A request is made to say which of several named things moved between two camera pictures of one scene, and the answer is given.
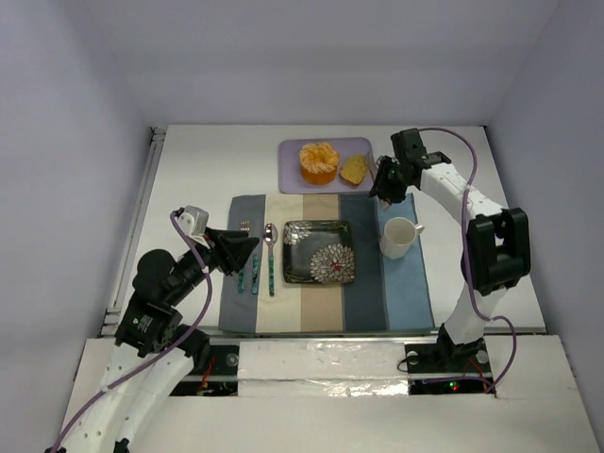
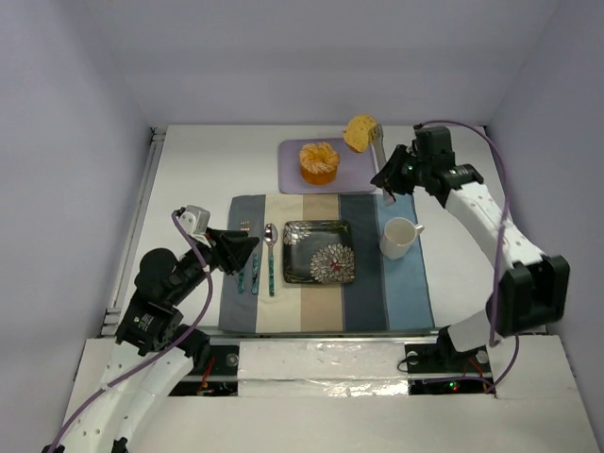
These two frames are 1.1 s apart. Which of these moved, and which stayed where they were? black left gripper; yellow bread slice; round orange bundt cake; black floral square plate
Moved: yellow bread slice
Stayed: round orange bundt cake; black floral square plate; black left gripper
